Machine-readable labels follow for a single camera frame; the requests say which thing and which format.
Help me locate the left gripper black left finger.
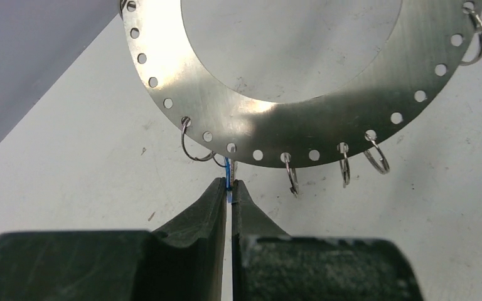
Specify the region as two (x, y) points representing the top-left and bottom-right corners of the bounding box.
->
(0, 178), (226, 300)

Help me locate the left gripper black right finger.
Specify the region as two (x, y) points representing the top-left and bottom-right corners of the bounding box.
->
(232, 180), (423, 300)

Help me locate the blue tagged key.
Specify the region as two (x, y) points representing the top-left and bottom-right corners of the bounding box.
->
(224, 157), (236, 204)

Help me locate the large silver metal keyring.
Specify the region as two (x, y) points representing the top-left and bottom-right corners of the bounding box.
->
(118, 1), (482, 192)

